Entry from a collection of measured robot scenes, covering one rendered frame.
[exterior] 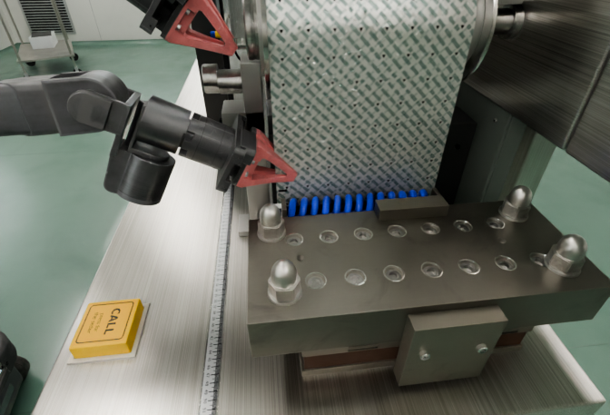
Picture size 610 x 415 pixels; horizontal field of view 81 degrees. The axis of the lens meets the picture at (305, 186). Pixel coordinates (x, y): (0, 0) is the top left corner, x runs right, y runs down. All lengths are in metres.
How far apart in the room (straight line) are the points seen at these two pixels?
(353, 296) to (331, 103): 0.23
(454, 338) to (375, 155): 0.24
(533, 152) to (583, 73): 0.35
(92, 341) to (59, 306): 1.44
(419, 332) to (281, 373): 0.19
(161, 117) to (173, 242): 0.29
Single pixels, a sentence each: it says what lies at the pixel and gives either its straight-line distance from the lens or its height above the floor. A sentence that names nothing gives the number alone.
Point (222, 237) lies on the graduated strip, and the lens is 0.66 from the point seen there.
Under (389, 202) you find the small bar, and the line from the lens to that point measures 0.50.
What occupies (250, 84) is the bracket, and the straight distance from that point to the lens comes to 0.51.
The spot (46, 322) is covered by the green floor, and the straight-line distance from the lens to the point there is 1.96.
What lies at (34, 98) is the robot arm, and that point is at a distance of 0.46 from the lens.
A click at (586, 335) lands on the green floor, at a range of 1.97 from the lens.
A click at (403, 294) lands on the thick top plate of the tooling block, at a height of 1.03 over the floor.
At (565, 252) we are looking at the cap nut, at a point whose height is 1.06.
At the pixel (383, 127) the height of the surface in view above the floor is 1.14.
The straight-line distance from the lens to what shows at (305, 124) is 0.46.
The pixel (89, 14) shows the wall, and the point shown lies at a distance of 6.51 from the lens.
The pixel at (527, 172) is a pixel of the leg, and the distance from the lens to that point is 0.84.
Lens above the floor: 1.34
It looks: 35 degrees down
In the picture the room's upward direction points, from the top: straight up
